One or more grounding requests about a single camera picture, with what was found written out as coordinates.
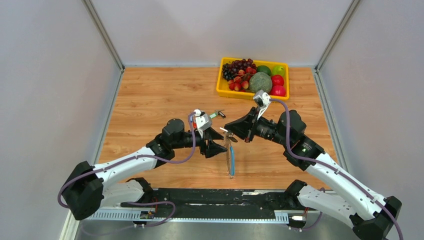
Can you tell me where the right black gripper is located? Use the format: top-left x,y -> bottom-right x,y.
224,106 -> 291,147

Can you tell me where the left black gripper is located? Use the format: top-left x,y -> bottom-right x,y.
172,126 -> 228,158

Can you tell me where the large keyring with small rings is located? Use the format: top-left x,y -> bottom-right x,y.
219,127 -> 236,179

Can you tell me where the black tagged key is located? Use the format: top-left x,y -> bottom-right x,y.
226,132 -> 238,143

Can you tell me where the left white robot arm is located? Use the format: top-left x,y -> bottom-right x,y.
57,118 -> 227,221

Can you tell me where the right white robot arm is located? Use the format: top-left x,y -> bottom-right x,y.
224,107 -> 404,240

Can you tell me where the green tag key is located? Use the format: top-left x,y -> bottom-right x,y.
209,112 -> 219,119

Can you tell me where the yellow plastic fruit tray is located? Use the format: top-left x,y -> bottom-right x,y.
216,57 -> 290,101

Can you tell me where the red cherries cluster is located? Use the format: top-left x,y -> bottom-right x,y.
223,66 -> 257,92

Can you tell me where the green netted melon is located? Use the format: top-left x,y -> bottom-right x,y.
249,72 -> 273,93

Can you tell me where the lower red apple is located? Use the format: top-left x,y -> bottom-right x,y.
269,85 -> 287,97

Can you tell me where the red apple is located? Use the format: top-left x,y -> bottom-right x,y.
269,85 -> 287,97
271,74 -> 285,86

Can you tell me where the dark purple grape bunch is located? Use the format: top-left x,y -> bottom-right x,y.
221,58 -> 257,81

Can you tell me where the upper red apple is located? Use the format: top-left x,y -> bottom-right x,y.
271,74 -> 285,86

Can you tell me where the dark green lime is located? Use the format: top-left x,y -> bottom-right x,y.
256,65 -> 272,76

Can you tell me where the light green apple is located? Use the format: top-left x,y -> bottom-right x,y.
271,65 -> 287,77

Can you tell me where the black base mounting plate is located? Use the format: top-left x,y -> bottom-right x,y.
119,187 -> 309,220

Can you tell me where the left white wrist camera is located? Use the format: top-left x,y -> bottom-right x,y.
192,109 -> 212,139

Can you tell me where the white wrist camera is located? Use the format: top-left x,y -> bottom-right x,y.
252,90 -> 271,120
192,109 -> 212,139

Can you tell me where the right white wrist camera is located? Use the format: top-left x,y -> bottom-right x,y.
252,90 -> 271,120

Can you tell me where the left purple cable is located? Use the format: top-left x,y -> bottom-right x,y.
57,111 -> 198,229

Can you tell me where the purple cable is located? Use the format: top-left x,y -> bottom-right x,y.
269,97 -> 404,240
57,111 -> 198,229

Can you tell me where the aluminium front rail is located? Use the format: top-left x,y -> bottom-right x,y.
59,186 -> 365,240

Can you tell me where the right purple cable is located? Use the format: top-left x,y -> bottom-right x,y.
269,97 -> 404,240

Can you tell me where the right aluminium corner post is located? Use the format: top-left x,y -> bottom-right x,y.
314,0 -> 362,73

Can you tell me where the aluminium corner post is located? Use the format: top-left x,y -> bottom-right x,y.
82,0 -> 125,73
314,0 -> 362,73

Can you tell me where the left aluminium corner post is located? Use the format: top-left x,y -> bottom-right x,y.
82,0 -> 125,73

